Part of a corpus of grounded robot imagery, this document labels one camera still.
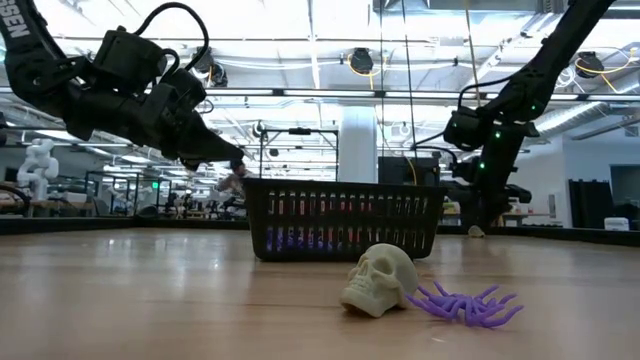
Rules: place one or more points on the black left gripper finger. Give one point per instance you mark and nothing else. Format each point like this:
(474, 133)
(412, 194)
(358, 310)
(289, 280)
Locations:
(210, 147)

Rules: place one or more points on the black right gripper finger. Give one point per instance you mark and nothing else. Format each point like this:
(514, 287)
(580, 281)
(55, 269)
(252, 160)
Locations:
(482, 217)

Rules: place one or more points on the cream plastic skull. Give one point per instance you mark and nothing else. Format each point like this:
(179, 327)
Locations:
(476, 232)
(380, 280)

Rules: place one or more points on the black slotted plastic basket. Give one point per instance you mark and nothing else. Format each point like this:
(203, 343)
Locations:
(345, 187)

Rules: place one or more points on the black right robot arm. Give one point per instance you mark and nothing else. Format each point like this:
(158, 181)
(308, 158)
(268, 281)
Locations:
(545, 65)

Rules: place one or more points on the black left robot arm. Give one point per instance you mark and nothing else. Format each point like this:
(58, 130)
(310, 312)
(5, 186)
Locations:
(35, 70)

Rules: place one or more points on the purple plastic spider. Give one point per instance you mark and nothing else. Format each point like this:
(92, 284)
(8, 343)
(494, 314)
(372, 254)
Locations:
(470, 307)

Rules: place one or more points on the black cabinet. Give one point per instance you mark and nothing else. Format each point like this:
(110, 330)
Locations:
(395, 170)

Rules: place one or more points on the black partition panel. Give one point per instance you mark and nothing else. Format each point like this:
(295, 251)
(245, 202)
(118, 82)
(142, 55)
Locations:
(590, 205)

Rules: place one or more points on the long ceiling light bar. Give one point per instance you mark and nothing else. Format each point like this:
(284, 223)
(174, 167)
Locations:
(300, 92)

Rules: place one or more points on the white plastic container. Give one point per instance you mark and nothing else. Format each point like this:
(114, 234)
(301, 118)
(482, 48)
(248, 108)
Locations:
(616, 224)

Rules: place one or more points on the white round pillar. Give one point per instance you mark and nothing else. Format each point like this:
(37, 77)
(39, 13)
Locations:
(357, 150)

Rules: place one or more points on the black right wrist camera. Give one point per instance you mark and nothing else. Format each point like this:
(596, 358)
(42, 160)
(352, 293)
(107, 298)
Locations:
(465, 129)

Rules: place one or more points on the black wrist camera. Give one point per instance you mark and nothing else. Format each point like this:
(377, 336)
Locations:
(127, 60)
(465, 129)

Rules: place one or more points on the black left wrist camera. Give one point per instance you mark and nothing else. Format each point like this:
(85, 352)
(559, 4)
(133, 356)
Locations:
(127, 60)

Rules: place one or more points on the black metal table frame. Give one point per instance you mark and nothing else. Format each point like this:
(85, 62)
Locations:
(100, 223)

